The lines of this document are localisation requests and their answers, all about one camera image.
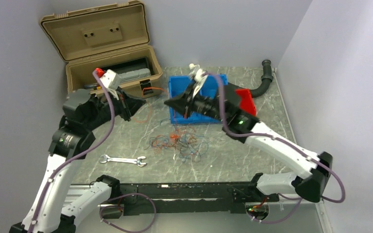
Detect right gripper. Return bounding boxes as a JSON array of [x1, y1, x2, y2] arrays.
[[164, 83, 228, 123]]

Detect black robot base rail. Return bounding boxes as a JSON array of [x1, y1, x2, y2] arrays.
[[97, 175, 279, 218]]

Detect yellow black tool in toolbox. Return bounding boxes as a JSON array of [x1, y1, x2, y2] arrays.
[[84, 83, 101, 90]]

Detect silver open-end wrench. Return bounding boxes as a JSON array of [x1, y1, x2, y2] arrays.
[[99, 154, 147, 167]]

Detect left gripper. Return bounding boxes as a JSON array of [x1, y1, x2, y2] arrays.
[[85, 85, 147, 130]]

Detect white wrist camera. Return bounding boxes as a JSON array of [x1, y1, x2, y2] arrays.
[[189, 67, 209, 96], [95, 68, 121, 90]]

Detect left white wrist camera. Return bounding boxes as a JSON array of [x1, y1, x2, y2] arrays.
[[95, 68, 121, 90]]

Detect blue double plastic bin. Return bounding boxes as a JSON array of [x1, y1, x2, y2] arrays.
[[168, 75, 220, 125]]

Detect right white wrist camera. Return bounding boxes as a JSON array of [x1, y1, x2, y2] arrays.
[[189, 67, 209, 96]]

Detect dark grey corrugated hose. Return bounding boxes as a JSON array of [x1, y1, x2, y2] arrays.
[[228, 59, 274, 99]]

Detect tan plastic toolbox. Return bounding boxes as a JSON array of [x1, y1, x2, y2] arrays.
[[40, 0, 163, 98]]

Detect orange wire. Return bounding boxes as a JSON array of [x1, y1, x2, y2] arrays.
[[132, 87, 170, 124]]

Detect red plastic bin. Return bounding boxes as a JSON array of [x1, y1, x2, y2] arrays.
[[235, 88, 256, 116]]

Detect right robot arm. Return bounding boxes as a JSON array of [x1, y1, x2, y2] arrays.
[[164, 84, 346, 203]]

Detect white pipe fitting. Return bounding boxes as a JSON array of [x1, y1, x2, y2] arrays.
[[189, 63, 200, 72]]

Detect black tray in toolbox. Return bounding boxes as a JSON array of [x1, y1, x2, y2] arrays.
[[104, 57, 153, 75]]

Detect orange blue wires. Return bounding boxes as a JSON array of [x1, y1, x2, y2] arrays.
[[144, 125, 210, 164]]

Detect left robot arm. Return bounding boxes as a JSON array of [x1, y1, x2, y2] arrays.
[[10, 88, 146, 233]]

